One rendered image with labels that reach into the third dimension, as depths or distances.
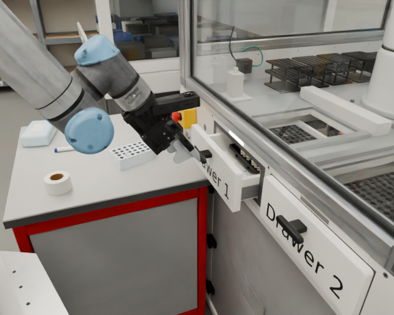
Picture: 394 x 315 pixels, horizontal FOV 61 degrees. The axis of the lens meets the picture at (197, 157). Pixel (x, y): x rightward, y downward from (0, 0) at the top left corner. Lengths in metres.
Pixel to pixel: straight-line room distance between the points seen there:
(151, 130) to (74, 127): 0.25
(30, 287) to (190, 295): 0.73
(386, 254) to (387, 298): 0.07
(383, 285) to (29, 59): 0.59
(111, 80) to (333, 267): 0.52
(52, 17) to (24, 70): 4.47
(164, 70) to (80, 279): 0.95
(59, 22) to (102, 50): 4.32
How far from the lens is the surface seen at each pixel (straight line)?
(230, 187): 0.78
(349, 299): 0.63
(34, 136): 1.32
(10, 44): 0.52
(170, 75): 1.61
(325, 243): 0.62
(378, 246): 0.56
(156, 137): 0.75
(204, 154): 0.84
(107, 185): 1.02
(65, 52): 5.05
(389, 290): 0.58
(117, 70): 0.68
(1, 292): 0.81
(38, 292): 0.78
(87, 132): 0.55
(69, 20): 4.98
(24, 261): 0.86
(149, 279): 1.25
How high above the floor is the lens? 1.32
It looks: 30 degrees down
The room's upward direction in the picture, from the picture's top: straight up
